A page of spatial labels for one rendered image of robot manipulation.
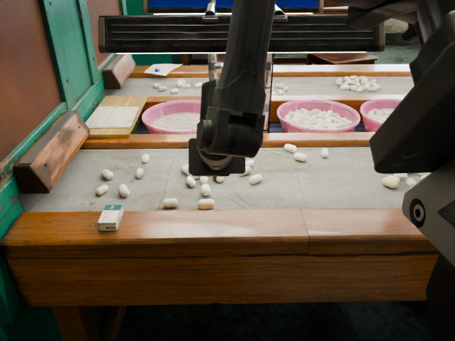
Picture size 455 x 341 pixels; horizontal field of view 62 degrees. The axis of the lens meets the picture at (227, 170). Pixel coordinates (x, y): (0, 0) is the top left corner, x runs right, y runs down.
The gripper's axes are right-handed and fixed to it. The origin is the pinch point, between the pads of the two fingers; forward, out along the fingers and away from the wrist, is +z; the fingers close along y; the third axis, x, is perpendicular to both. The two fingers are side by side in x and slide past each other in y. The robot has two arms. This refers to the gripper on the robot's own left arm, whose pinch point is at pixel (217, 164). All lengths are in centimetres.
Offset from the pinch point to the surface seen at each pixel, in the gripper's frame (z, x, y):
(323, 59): 210, -121, -83
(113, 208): 1.0, 8.8, 21.1
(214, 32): 0.0, -28.8, 0.4
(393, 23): 448, -290, -260
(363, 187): 14.4, 3.6, -35.0
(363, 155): 27.1, -6.9, -40.2
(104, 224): -2.3, 11.9, 21.7
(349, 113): 48, -25, -44
